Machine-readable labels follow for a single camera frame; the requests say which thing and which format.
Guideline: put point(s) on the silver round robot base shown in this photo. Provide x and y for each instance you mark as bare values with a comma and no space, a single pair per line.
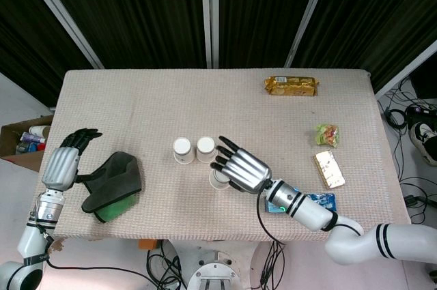
213,278

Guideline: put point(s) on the black electronic device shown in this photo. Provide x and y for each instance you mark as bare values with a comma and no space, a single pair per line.
421,112

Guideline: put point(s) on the grey partition frame post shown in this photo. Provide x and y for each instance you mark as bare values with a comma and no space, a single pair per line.
406,71
61,13
209,13
309,17

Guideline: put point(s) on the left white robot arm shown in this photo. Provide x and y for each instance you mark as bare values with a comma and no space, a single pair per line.
41,221

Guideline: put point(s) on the blue cookie box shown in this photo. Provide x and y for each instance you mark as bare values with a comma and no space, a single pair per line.
322,200

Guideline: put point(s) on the white cylinder bottle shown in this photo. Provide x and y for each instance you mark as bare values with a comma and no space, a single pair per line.
39,130

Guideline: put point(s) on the beige woven tablecloth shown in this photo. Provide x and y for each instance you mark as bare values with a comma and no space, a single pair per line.
170,105

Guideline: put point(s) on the white paper cup blue stripe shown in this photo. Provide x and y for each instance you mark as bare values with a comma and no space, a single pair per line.
205,150
182,151
216,182

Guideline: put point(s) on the orange small object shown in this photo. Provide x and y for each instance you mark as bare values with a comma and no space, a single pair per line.
147,245

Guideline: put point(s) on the gold biscuit packet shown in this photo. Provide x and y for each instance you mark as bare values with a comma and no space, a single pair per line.
291,86

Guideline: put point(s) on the green candy bag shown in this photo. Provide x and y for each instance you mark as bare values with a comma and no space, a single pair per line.
327,135

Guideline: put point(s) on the gold flat box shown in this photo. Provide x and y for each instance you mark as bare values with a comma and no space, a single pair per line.
329,169

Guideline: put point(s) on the purple tube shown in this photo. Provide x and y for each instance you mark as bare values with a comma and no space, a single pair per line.
32,138

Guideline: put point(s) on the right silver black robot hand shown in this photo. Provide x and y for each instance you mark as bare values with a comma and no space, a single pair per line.
247,169

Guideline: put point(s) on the brown cardboard box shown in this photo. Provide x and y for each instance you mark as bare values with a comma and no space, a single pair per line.
24,160

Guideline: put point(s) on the white black sneaker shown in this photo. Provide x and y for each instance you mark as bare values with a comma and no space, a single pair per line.
423,140

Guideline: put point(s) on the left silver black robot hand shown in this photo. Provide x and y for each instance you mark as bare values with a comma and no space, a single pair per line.
61,167

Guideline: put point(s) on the grey green folded cloth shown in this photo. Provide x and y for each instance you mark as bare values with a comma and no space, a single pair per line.
116,181

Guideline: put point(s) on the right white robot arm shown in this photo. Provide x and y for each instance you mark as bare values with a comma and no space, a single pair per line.
314,215

